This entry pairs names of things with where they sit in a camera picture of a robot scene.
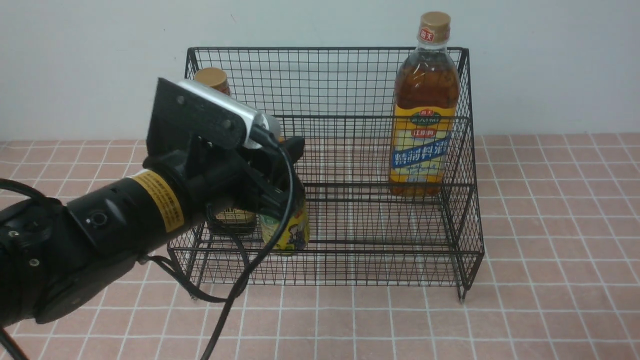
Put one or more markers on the black wire mesh shelf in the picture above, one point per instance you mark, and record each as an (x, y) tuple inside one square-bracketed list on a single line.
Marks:
[(341, 100)]

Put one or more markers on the dark vinegar bottle gold cap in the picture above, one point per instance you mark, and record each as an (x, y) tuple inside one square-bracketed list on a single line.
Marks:
[(240, 222)]

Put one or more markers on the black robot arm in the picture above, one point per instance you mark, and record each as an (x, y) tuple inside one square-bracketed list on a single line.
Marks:
[(55, 257)]

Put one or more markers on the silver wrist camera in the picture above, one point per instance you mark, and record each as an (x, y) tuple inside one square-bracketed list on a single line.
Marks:
[(188, 108)]

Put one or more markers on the amber cooking wine bottle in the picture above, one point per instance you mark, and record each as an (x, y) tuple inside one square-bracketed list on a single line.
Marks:
[(426, 94)]

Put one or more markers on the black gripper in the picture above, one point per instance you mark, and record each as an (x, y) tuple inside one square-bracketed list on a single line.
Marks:
[(185, 175)]

